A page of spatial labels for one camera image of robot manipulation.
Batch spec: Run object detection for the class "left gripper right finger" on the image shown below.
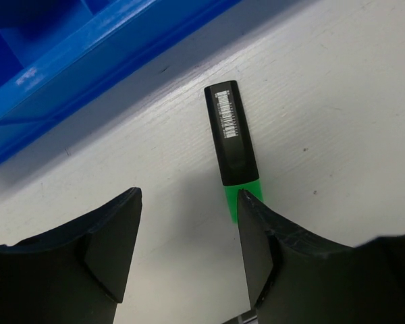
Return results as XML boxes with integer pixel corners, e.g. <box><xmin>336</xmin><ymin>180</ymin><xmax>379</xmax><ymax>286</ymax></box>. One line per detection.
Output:
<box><xmin>238</xmin><ymin>190</ymin><xmax>405</xmax><ymax>323</ymax></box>

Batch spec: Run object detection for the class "green black highlighter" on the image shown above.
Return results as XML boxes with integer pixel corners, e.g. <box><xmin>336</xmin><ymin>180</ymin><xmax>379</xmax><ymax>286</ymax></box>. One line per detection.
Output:
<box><xmin>204</xmin><ymin>80</ymin><xmax>263</xmax><ymax>223</ymax></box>

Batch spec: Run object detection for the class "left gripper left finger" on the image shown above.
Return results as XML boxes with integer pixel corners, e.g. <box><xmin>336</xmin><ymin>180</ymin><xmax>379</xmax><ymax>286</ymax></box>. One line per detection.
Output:
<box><xmin>0</xmin><ymin>188</ymin><xmax>142</xmax><ymax>323</ymax></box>

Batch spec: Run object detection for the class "blue plastic divided tray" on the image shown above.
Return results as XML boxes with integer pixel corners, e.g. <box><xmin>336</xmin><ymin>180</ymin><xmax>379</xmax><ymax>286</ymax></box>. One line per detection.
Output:
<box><xmin>0</xmin><ymin>1</ymin><xmax>234</xmax><ymax>164</ymax></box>

